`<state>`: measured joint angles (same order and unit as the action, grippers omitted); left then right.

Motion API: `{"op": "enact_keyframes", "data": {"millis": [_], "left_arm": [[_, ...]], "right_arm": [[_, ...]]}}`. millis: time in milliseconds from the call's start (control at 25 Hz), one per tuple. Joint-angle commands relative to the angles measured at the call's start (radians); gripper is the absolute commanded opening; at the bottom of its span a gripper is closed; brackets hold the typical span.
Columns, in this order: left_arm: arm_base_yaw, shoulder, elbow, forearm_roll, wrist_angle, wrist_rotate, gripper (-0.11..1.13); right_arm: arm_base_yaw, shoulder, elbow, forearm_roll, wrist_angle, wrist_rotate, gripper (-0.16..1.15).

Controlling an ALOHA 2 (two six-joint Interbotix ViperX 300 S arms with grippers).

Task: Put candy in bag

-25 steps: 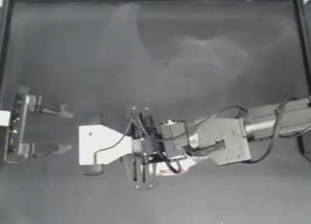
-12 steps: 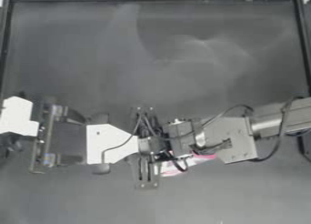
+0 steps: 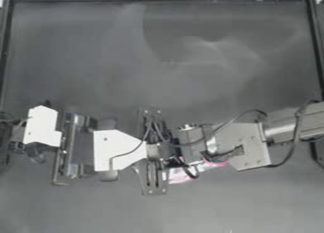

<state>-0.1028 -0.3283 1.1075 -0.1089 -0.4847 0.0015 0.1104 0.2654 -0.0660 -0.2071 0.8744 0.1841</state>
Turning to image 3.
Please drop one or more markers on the gripper's white camera mount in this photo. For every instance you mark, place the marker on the gripper's white camera mount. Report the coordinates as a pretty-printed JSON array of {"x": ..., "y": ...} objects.
[
  {"x": 116, "y": 150},
  {"x": 42, "y": 126}
]

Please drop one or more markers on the clear bag with pink zip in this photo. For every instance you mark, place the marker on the clear bag with pink zip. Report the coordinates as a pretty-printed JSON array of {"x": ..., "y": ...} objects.
[{"x": 180, "y": 176}]

